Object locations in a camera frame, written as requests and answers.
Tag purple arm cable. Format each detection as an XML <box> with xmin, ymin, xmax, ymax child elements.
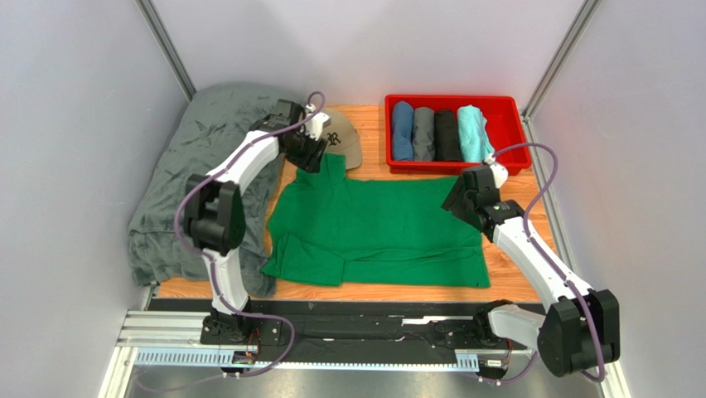
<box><xmin>482</xmin><ymin>142</ymin><xmax>607</xmax><ymax>384</ymax></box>
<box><xmin>174</xmin><ymin>90</ymin><xmax>326</xmax><ymax>379</ymax></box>

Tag aluminium frame rail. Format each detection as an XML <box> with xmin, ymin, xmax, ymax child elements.
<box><xmin>99</xmin><ymin>308</ymin><xmax>630</xmax><ymax>398</ymax></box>

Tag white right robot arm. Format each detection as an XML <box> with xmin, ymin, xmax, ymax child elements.
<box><xmin>442</xmin><ymin>163</ymin><xmax>621</xmax><ymax>377</ymax></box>

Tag tan baseball cap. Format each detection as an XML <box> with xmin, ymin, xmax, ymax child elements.
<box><xmin>322</xmin><ymin>107</ymin><xmax>362</xmax><ymax>170</ymax></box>

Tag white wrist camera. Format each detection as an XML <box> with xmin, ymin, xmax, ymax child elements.
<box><xmin>304</xmin><ymin>104</ymin><xmax>330</xmax><ymax>140</ymax></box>
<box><xmin>483</xmin><ymin>154</ymin><xmax>510</xmax><ymax>189</ymax></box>

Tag green t-shirt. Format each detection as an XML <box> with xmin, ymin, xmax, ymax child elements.
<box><xmin>263</xmin><ymin>154</ymin><xmax>491</xmax><ymax>289</ymax></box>

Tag grey rolled t-shirt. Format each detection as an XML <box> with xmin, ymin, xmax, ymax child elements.
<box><xmin>412</xmin><ymin>107</ymin><xmax>436</xmax><ymax>162</ymax></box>

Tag blue rolled t-shirt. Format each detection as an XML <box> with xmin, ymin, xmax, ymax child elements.
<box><xmin>391</xmin><ymin>101</ymin><xmax>413</xmax><ymax>161</ymax></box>

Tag turquoise rolled t-shirt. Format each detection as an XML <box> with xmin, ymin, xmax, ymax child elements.
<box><xmin>457</xmin><ymin>105</ymin><xmax>496</xmax><ymax>163</ymax></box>

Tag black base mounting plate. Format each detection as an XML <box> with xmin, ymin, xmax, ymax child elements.
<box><xmin>200</xmin><ymin>300</ymin><xmax>519</xmax><ymax>365</ymax></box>

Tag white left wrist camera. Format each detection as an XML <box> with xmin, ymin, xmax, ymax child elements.
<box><xmin>304</xmin><ymin>104</ymin><xmax>330</xmax><ymax>140</ymax></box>

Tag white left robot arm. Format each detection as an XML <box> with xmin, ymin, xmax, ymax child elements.
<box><xmin>175</xmin><ymin>99</ymin><xmax>330</xmax><ymax>345</ymax></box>

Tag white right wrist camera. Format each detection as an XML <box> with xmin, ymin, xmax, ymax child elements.
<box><xmin>483</xmin><ymin>154</ymin><xmax>510</xmax><ymax>189</ymax></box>

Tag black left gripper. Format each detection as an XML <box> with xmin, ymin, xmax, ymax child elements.
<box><xmin>283</xmin><ymin>126</ymin><xmax>327</xmax><ymax>175</ymax></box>

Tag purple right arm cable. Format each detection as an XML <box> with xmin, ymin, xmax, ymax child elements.
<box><xmin>482</xmin><ymin>142</ymin><xmax>607</xmax><ymax>384</ymax></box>

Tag grey plush pillow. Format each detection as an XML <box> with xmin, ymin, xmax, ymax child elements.
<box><xmin>126</xmin><ymin>82</ymin><xmax>310</xmax><ymax>297</ymax></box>

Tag red plastic bin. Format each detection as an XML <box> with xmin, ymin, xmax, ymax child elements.
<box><xmin>384</xmin><ymin>94</ymin><xmax>527</xmax><ymax>175</ymax></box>

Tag black rolled t-shirt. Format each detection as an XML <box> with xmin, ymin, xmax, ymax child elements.
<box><xmin>434</xmin><ymin>109</ymin><xmax>463</xmax><ymax>163</ymax></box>

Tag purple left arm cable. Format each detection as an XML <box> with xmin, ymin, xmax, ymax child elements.
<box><xmin>174</xmin><ymin>90</ymin><xmax>326</xmax><ymax>379</ymax></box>

